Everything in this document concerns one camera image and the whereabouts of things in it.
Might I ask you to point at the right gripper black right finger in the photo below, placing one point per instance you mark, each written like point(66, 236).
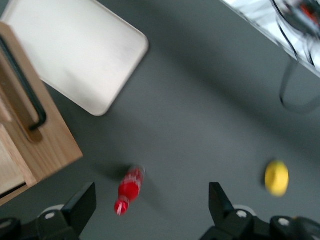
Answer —
point(222, 205)

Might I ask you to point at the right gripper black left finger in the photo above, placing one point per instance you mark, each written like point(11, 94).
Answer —
point(77, 210)

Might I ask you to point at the wooden drawer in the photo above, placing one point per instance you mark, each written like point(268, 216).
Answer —
point(15, 105)

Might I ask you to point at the red plastic bottle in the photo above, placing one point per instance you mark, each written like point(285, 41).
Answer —
point(131, 186)

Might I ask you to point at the yellow lemon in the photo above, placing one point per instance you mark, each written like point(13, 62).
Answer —
point(277, 180)

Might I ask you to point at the white plastic tray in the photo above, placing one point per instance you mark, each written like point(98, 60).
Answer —
point(77, 55)

